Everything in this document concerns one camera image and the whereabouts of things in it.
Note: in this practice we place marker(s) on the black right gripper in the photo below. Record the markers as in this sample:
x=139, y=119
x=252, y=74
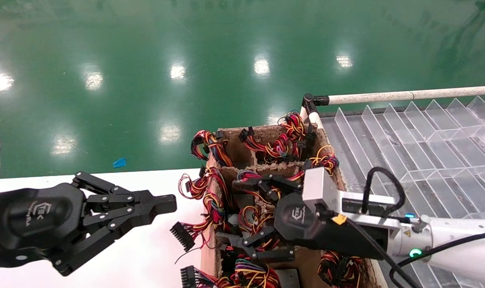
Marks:
x=302, y=220

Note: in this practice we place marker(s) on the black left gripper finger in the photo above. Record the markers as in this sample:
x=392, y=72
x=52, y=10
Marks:
x=164, y=200

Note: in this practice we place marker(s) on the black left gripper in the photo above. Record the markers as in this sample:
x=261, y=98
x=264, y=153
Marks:
x=34, y=218

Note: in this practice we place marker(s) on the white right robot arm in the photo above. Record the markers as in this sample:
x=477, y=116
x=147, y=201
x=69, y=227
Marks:
x=466, y=260

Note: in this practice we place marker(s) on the blue tape scrap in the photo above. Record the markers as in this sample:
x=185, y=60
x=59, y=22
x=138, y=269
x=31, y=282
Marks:
x=119, y=162

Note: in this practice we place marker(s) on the brown cardboard divider box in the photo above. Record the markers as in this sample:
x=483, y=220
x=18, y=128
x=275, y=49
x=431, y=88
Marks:
x=209, y=256

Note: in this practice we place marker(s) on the clear acrylic divider tray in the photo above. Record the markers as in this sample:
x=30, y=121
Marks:
x=446, y=160

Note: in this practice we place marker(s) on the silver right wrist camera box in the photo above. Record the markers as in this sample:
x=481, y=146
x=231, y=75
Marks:
x=318, y=186

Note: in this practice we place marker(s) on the white pipe cart frame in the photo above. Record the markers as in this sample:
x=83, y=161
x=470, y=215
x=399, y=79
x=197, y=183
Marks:
x=386, y=96

